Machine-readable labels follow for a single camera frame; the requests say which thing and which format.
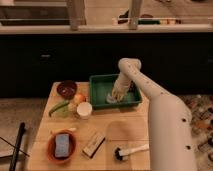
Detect blue sponge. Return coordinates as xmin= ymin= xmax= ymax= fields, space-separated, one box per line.
xmin=55 ymin=134 xmax=69 ymax=158

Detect grey blue towel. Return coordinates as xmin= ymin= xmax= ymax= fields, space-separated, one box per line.
xmin=106 ymin=93 xmax=117 ymax=104

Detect green plastic tray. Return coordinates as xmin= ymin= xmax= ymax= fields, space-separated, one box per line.
xmin=89 ymin=74 xmax=142 ymax=110

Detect white cup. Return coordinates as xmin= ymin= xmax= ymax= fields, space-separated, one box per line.
xmin=77 ymin=102 xmax=93 ymax=119

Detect white handled brush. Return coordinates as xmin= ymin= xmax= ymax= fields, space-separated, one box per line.
xmin=114 ymin=144 xmax=149 ymax=161

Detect wooden block eraser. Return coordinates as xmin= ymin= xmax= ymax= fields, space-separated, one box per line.
xmin=82 ymin=132 xmax=105 ymax=158

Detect dark brown bowl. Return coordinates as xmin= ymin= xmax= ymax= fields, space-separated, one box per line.
xmin=57 ymin=80 xmax=77 ymax=99

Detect orange round fruit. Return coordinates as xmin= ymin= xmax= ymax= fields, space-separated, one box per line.
xmin=73 ymin=93 xmax=86 ymax=104

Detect green vegetable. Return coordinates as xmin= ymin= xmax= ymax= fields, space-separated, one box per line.
xmin=48 ymin=100 xmax=69 ymax=117

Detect black tripod leg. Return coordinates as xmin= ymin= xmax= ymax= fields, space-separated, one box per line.
xmin=0 ymin=122 xmax=29 ymax=171

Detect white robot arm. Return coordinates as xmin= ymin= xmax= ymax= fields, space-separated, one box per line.
xmin=111 ymin=58 xmax=197 ymax=171

